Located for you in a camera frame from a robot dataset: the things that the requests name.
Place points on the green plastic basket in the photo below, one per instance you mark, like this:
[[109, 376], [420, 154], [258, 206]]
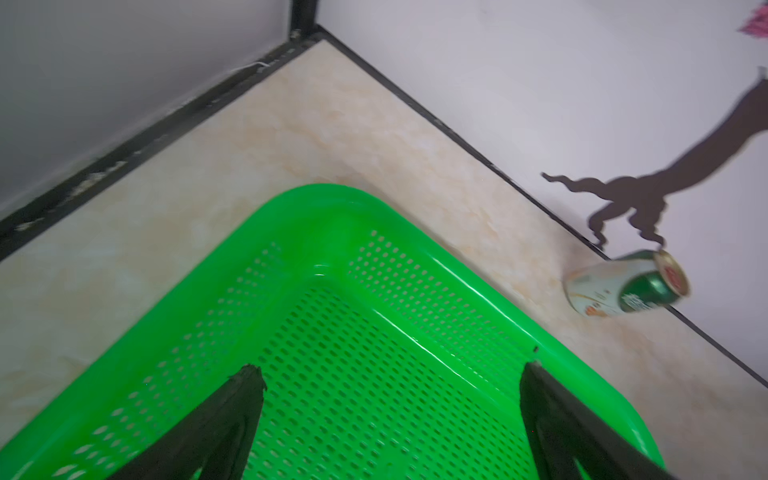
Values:
[[384, 357]]

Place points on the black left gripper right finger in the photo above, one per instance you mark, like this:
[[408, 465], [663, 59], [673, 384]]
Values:
[[569, 441]]

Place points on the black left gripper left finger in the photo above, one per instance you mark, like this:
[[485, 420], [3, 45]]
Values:
[[213, 441]]

